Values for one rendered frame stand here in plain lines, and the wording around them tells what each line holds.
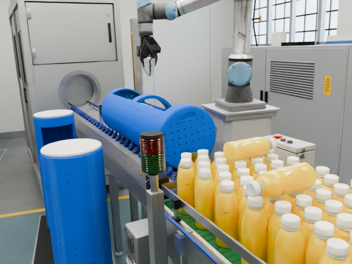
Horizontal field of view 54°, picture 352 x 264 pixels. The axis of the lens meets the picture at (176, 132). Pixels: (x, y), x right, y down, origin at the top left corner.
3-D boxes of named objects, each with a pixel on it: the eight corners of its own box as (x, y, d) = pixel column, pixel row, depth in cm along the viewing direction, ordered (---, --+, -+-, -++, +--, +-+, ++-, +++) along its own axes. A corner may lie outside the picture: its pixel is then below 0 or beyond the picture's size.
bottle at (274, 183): (294, 175, 98) (243, 189, 90) (303, 156, 94) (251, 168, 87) (311, 192, 93) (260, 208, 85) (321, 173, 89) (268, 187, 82)
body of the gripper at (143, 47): (150, 57, 181) (149, 33, 178) (157, 57, 173) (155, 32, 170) (136, 57, 177) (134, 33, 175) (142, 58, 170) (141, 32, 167)
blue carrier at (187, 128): (145, 125, 234) (139, 84, 226) (219, 160, 158) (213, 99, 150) (105, 136, 223) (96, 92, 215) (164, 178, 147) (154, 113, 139)
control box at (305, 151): (277, 155, 151) (278, 132, 148) (314, 169, 134) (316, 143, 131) (259, 160, 146) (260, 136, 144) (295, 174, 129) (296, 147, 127)
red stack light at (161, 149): (158, 146, 95) (157, 132, 94) (168, 152, 90) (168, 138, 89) (136, 150, 92) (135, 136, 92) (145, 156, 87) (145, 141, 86)
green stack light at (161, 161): (159, 164, 96) (158, 146, 95) (169, 171, 91) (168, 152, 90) (138, 168, 94) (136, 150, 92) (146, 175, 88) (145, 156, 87)
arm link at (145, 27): (155, 23, 169) (140, 23, 166) (156, 32, 170) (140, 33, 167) (149, 24, 176) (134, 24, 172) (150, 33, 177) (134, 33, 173)
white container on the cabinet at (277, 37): (281, 45, 376) (281, 32, 373) (289, 45, 361) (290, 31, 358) (267, 46, 372) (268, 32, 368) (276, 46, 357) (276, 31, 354)
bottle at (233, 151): (233, 143, 114) (275, 135, 121) (221, 141, 120) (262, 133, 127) (234, 163, 114) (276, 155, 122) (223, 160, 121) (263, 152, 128)
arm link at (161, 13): (178, 2, 173) (156, 4, 175) (175, 1, 162) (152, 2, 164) (178, 19, 175) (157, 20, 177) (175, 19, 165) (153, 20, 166)
